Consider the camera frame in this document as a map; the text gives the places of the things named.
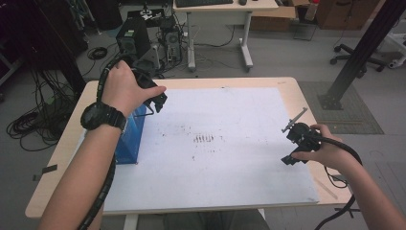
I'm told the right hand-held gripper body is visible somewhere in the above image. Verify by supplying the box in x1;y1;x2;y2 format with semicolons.
281;106;324;155

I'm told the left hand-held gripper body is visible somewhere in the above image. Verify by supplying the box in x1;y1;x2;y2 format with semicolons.
126;43;161;90

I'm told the thin black hex key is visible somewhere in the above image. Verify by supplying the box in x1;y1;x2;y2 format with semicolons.
132;103;156;119

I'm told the blue cardboard box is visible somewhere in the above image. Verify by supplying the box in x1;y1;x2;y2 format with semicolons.
114;104;148;166

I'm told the person's right hand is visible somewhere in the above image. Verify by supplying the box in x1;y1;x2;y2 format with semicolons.
290;123;351;173

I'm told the person's left hand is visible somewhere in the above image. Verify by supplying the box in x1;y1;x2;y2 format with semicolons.
101;59;168;120

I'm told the large black computer tower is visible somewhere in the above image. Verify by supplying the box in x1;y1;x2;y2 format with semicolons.
115;15;151;61

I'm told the small black computer tower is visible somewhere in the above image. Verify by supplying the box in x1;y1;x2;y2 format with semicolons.
161;28;183;64

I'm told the black box with white print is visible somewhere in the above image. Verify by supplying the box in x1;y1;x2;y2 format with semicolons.
126;8;168;29

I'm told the black wristwatch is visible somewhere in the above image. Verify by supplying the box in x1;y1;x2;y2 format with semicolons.
79;101;129;132

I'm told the grey floor mat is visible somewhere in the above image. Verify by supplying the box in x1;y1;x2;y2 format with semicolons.
297;80;385;135

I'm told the white paper sheet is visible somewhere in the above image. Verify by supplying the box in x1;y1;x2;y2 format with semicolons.
76;87;321;214

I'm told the black tape cross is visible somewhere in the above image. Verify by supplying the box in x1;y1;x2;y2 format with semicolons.
333;206;362;219

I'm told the black keyboard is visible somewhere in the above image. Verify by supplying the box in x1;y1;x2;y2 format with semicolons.
174;0;235;9

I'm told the white desk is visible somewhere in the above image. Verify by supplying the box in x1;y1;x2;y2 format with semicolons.
172;0;280;73

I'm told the black office chair base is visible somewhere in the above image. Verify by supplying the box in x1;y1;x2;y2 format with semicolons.
329;43;388;80

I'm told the flat brown cardboard box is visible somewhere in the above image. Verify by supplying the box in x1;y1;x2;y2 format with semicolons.
249;5;299;33

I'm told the thin black cable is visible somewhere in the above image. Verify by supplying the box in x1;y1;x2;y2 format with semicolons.
323;166;350;190

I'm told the coiled black cable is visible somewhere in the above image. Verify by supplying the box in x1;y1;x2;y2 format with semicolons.
86;46;109;61

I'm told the black metal post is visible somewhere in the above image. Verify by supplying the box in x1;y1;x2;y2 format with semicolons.
316;0;406;111

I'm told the black spiral-wrapped cable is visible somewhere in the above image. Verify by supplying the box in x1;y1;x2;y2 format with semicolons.
77;52;132;230

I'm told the tangle of black floor cables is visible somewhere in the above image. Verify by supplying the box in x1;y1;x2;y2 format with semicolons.
5;68;79;153

